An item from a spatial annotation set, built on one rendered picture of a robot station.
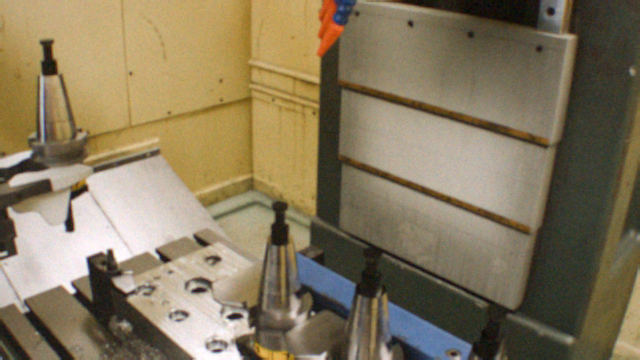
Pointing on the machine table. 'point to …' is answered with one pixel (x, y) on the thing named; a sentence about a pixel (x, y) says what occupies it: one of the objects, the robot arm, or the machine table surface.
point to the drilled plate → (185, 341)
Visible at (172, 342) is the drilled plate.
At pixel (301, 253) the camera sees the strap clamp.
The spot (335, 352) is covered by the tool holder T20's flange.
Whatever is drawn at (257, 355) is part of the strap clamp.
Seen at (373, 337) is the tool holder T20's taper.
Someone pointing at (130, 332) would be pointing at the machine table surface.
